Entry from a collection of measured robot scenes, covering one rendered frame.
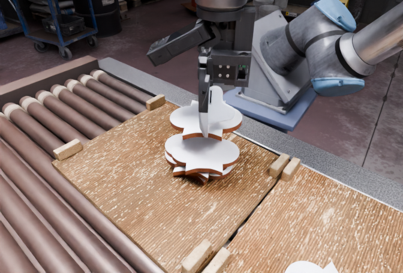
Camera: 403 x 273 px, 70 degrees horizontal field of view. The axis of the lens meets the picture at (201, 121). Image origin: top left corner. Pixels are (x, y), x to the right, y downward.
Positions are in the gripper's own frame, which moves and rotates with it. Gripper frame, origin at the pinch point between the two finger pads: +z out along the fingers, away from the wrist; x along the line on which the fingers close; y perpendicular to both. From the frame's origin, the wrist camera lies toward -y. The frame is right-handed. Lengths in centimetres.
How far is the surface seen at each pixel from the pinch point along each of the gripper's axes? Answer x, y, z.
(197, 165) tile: -5.9, -0.8, 7.3
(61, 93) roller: 30, -50, 16
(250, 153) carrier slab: 6.3, 10.0, 14.2
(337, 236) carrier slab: -13.0, 24.6, 14.2
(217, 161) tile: -4.1, 2.8, 7.3
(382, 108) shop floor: 184, 135, 108
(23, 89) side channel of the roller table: 27, -60, 14
